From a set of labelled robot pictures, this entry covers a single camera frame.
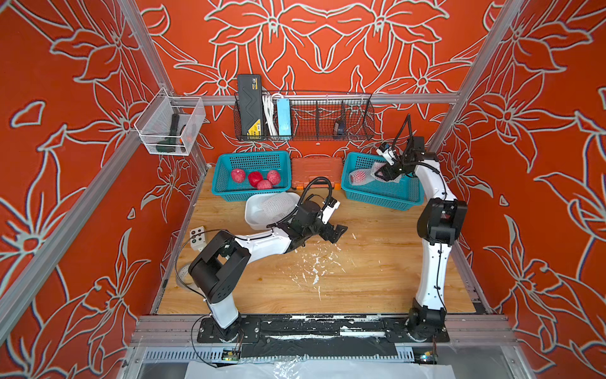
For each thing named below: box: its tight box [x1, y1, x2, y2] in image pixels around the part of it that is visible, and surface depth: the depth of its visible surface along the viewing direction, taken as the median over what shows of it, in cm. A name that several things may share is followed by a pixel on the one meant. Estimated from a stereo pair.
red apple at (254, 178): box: [247, 170, 263, 188], surface depth 112 cm
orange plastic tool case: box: [291, 157, 344, 191], surface depth 116 cm
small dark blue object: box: [337, 120, 345, 136], surface depth 92 cm
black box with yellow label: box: [237, 74, 263, 137], surface depth 89 cm
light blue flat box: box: [276, 97, 292, 136], surface depth 92 cm
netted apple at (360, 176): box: [348, 168, 376, 186], surface depth 109 cm
